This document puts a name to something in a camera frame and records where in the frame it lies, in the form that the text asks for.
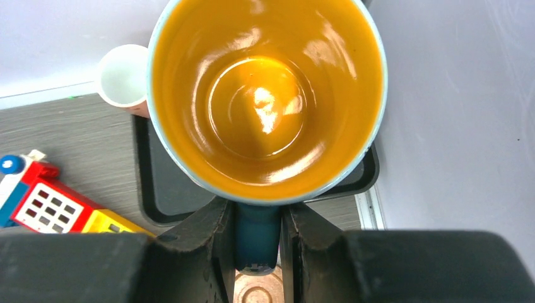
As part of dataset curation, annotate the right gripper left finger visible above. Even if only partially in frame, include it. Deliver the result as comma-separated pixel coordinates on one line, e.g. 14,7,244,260
1,198,234,302

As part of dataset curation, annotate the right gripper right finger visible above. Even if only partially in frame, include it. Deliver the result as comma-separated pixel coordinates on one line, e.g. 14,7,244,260
281,203,534,302

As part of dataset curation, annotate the blue mug orange inside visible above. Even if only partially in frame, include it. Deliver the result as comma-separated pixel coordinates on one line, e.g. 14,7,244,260
147,1,388,275

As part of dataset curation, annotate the pink mug white inside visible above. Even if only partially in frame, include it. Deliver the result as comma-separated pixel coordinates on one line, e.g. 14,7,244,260
95,44,150,119

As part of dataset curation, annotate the ridged wooden coaster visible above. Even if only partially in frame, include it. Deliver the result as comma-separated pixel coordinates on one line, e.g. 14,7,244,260
233,266,285,303

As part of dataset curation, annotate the black tray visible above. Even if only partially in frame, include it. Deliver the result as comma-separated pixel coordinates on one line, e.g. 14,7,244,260
132,116,380,226

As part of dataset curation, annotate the toy block house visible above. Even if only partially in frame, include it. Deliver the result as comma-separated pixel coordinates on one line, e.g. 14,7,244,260
1,150,153,236

